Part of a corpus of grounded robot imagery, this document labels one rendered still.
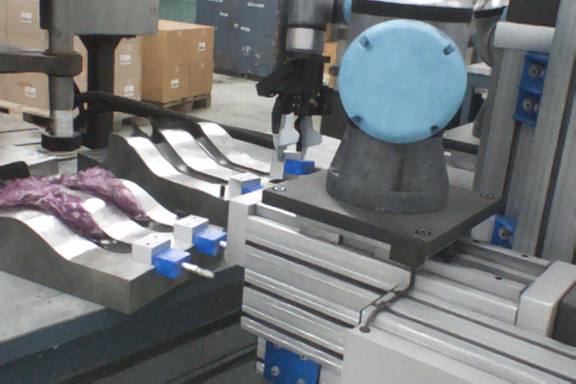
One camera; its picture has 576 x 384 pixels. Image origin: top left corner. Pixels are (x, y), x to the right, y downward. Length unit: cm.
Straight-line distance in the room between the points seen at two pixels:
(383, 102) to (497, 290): 26
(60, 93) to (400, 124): 133
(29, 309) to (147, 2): 126
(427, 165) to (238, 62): 775
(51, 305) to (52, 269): 6
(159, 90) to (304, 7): 467
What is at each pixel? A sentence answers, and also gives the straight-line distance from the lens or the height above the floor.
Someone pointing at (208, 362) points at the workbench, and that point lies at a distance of 137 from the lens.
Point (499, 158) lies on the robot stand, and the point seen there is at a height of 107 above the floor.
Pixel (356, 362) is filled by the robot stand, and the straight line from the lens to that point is 74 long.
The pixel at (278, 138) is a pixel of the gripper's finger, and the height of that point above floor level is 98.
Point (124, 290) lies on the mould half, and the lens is 104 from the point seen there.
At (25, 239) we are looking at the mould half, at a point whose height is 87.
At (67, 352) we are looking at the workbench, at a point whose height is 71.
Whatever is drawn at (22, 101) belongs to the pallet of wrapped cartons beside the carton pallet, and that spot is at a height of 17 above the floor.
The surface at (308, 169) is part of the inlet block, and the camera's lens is 134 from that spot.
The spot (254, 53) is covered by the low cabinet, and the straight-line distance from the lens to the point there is 839.
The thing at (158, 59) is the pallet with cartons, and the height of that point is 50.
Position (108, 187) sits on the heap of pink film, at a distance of 124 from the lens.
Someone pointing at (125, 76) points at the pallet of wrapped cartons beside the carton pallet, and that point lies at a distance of 546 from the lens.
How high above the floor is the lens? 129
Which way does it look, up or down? 16 degrees down
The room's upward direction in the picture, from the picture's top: 5 degrees clockwise
